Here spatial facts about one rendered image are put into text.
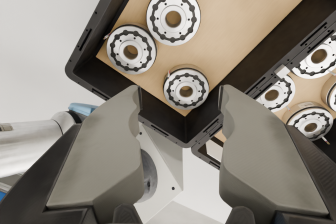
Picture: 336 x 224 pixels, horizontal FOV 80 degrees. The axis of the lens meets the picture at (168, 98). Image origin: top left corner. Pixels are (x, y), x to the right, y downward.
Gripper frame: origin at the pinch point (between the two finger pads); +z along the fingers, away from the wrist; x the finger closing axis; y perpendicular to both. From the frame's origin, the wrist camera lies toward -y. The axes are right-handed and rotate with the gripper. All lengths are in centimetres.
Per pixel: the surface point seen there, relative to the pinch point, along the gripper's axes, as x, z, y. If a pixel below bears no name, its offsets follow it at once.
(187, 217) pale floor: 10, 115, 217
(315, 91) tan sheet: 32.0, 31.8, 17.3
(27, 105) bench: -51, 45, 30
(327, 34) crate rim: 23.0, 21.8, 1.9
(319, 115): 32.9, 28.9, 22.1
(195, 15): 3.1, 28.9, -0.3
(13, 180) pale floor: -165, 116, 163
